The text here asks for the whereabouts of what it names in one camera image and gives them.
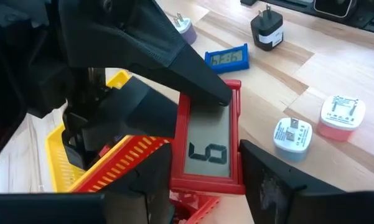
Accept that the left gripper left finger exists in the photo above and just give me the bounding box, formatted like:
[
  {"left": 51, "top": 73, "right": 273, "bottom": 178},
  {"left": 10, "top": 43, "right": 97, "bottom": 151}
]
[{"left": 0, "top": 142, "right": 175, "bottom": 224}]

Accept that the black wall charger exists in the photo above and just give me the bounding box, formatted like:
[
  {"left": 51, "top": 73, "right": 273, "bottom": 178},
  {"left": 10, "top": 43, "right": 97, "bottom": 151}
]
[{"left": 250, "top": 3, "right": 284, "bottom": 52}]

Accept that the blue digital clock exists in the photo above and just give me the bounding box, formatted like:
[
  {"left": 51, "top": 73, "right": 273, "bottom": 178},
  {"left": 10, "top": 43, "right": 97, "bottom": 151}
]
[{"left": 204, "top": 42, "right": 250, "bottom": 75}]

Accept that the teal wall charger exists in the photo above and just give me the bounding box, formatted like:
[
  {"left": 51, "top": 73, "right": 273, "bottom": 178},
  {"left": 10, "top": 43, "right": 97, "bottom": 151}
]
[{"left": 273, "top": 117, "right": 314, "bottom": 162}]

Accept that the black table camera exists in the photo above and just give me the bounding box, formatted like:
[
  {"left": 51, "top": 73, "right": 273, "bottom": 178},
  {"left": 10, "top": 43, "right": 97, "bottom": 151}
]
[{"left": 313, "top": 0, "right": 357, "bottom": 18}]

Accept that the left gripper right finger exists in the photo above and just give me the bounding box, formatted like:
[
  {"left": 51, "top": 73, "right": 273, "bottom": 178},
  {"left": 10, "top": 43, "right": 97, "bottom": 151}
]
[{"left": 238, "top": 139, "right": 374, "bottom": 224}]

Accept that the yellow plastic basket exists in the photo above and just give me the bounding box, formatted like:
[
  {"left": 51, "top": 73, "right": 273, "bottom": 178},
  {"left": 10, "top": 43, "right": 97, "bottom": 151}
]
[{"left": 45, "top": 70, "right": 134, "bottom": 194}]

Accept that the red digital clock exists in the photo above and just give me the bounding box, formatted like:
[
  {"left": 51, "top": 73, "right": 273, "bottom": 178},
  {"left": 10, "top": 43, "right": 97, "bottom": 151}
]
[{"left": 170, "top": 79, "right": 246, "bottom": 195}]

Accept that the pink wall charger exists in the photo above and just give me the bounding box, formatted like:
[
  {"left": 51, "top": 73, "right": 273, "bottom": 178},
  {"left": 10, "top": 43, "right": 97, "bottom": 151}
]
[{"left": 317, "top": 95, "right": 367, "bottom": 142}]

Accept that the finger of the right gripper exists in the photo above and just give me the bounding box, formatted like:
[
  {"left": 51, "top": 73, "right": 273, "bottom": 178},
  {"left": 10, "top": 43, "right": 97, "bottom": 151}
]
[
  {"left": 80, "top": 77, "right": 178, "bottom": 150},
  {"left": 58, "top": 0, "right": 233, "bottom": 106}
]

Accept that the red plastic basket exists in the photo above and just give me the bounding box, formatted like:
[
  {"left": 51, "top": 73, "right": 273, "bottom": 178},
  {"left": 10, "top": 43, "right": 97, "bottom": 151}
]
[{"left": 68, "top": 135, "right": 220, "bottom": 224}]

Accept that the purple wall charger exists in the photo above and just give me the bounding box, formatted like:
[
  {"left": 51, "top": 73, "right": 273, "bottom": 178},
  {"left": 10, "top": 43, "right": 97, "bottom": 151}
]
[{"left": 172, "top": 12, "right": 198, "bottom": 45}]

